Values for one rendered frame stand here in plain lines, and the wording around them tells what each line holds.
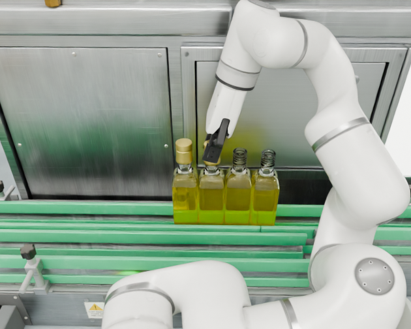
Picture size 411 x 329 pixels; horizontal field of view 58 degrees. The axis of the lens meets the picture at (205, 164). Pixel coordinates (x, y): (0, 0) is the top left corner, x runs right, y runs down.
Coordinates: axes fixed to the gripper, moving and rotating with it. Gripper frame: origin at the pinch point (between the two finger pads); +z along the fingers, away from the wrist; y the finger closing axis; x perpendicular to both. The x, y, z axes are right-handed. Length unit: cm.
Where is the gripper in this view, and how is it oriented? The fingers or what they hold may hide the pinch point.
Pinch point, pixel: (212, 147)
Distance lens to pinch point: 75.8
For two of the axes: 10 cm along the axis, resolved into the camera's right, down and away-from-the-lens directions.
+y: -0.3, 5.7, -8.2
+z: -2.7, 7.9, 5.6
